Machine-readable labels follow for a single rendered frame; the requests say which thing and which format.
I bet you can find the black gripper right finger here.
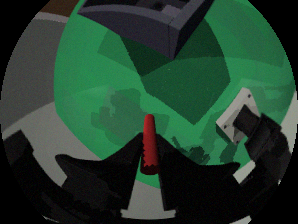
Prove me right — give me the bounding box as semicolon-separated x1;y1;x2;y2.
157;133;241;210

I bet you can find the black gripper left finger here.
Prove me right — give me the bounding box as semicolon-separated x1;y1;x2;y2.
55;132;144;210

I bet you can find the red peg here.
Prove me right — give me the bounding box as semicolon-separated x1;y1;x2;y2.
140;113;161;176

